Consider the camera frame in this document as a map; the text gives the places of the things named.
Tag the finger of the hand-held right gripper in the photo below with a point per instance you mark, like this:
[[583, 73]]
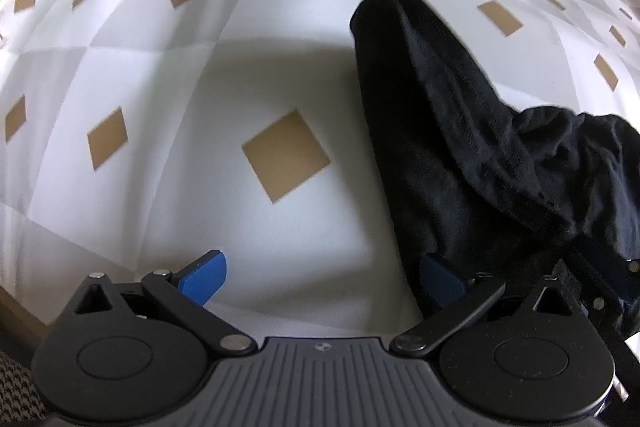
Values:
[[607, 287]]

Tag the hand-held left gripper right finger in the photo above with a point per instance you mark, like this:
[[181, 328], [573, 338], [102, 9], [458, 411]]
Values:
[[440, 278]]

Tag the black t-shirt with red print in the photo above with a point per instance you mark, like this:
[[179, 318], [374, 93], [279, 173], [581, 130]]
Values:
[[450, 132]]

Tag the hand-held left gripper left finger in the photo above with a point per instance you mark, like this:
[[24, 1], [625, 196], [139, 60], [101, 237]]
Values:
[[205, 276]]

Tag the houndstooth patterned cloth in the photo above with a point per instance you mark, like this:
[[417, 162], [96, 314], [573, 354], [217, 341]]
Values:
[[20, 392]]

